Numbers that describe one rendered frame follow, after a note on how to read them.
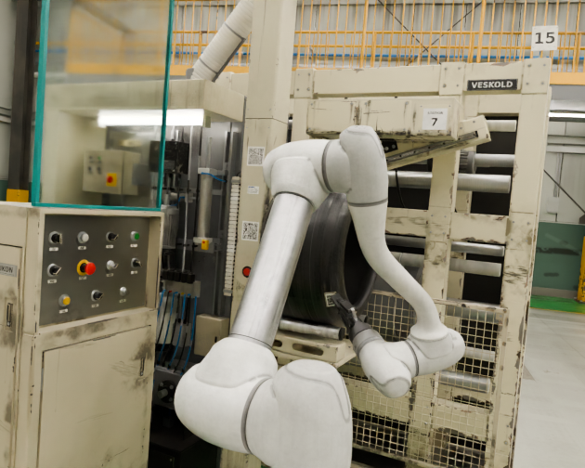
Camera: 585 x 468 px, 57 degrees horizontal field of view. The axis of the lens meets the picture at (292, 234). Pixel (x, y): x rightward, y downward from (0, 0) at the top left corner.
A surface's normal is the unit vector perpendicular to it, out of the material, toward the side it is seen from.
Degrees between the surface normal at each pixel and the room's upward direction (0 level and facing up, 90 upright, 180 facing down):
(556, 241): 90
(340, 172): 108
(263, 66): 90
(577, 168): 90
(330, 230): 78
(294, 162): 66
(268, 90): 90
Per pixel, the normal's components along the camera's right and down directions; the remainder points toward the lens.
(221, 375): -0.38, -0.54
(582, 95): -0.23, 0.04
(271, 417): -0.57, -0.19
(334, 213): 0.36, -0.31
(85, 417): 0.90, 0.09
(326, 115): -0.44, 0.01
